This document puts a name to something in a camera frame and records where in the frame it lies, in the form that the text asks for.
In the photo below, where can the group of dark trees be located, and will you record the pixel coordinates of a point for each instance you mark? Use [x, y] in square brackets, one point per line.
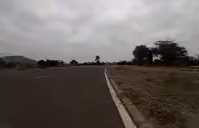
[168, 51]

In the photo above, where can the building with grey roof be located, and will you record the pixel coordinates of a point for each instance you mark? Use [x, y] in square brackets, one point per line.
[18, 60]

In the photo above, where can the row of dark bushes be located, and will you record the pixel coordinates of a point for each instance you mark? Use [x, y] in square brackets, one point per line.
[50, 62]

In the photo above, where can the dark grey asphalt road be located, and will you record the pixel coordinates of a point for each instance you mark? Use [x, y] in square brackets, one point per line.
[63, 100]

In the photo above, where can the white painted edge line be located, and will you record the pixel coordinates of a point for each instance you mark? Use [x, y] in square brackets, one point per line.
[118, 105]

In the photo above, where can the dry brown grass verge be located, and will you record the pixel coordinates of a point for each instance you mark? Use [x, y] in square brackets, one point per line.
[167, 93]

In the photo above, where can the grey kerb strip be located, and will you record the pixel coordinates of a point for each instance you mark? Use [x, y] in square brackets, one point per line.
[131, 108]

